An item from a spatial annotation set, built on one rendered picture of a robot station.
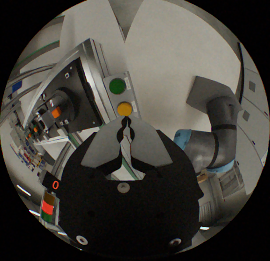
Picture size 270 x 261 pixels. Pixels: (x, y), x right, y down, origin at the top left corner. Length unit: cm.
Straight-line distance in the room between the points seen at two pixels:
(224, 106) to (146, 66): 30
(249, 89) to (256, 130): 96
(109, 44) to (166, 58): 21
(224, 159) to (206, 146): 9
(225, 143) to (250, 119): 253
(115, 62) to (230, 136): 45
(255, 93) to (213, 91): 251
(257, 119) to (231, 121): 244
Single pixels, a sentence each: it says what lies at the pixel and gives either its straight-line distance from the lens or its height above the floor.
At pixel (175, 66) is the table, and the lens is 36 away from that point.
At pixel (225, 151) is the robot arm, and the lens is 29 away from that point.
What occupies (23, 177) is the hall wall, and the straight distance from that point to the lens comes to 1149.
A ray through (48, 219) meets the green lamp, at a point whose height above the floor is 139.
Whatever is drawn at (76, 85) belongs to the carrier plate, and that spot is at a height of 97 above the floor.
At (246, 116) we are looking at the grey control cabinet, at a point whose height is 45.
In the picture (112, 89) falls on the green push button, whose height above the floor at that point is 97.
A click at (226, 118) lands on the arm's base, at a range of 31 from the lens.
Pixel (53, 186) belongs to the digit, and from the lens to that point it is 41.
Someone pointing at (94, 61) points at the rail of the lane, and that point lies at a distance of 26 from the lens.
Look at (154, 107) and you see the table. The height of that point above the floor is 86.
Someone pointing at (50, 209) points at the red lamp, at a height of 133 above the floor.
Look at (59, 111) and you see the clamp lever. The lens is 23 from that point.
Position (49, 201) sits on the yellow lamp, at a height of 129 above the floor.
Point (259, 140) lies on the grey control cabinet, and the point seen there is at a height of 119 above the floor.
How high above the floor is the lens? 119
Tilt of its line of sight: 54 degrees down
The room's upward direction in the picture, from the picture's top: 177 degrees counter-clockwise
